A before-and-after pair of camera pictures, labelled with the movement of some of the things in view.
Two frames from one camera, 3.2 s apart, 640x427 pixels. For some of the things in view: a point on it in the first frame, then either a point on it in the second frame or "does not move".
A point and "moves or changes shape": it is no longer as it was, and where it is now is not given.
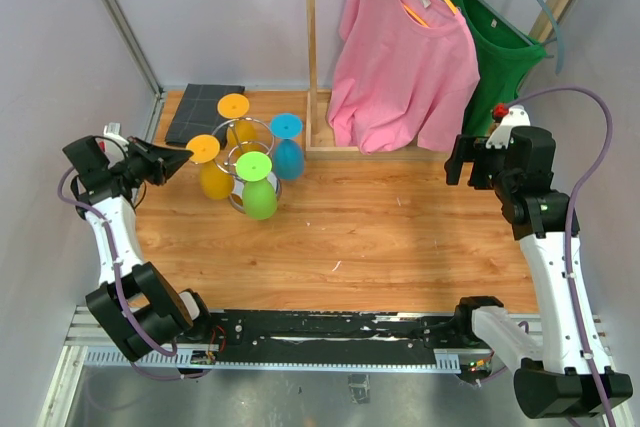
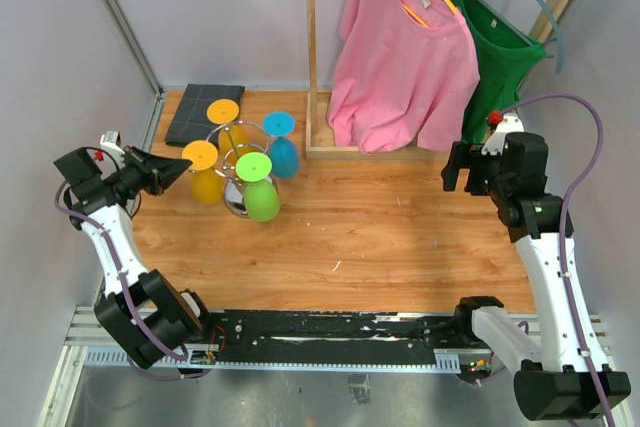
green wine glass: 259,197 does not move
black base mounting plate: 328,341 does not move
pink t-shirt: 405,64 does not move
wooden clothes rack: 318,136 does not move
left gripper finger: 162,152 -> 159,163
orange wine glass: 215,183 moves or changes shape
